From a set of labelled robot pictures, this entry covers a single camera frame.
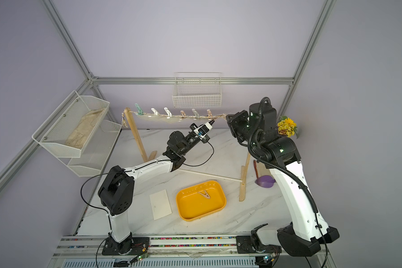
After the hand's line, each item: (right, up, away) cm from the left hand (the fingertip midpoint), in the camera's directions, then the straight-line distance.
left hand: (211, 120), depth 75 cm
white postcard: (-27, -43, +11) cm, 52 cm away
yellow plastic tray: (-10, -43, +12) cm, 46 cm away
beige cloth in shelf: (-62, -7, +1) cm, 63 cm away
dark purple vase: (+31, -32, +19) cm, 49 cm away
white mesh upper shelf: (-67, -4, +2) cm, 67 cm away
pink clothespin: (-2, -38, +13) cm, 41 cm away
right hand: (+5, -2, -14) cm, 15 cm away
